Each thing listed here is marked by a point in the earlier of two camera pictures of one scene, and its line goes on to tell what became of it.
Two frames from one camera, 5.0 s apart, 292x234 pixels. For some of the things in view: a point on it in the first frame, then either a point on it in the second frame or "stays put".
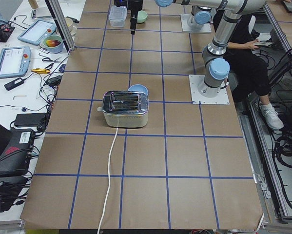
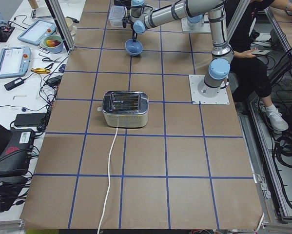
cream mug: [72, 29] stays put
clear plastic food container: [117, 15] stays put
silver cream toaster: [125, 108] stays put
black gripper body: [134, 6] -> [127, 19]
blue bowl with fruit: [54, 44] stays put
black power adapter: [14, 84] stays put
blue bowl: [138, 87] -> [133, 48]
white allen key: [15, 96] stays put
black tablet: [263, 43] -> [260, 52]
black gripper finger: [134, 14] -> [134, 36]
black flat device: [28, 119] stays put
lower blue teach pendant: [13, 62] stays put
